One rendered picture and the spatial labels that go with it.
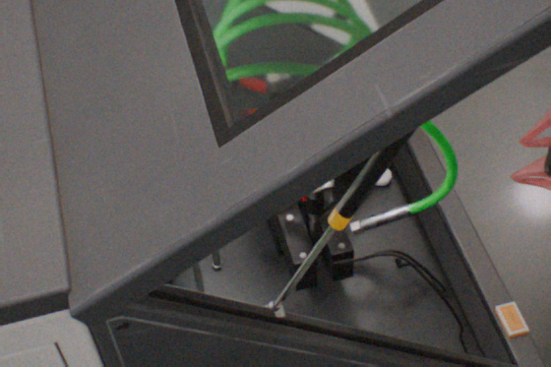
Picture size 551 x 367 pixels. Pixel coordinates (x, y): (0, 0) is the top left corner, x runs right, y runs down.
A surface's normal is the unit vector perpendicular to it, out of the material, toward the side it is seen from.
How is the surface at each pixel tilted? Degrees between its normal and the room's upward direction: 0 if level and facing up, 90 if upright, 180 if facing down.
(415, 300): 0
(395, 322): 0
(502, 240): 0
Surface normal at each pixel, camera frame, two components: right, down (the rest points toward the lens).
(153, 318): 0.25, 0.73
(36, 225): -0.05, -0.64
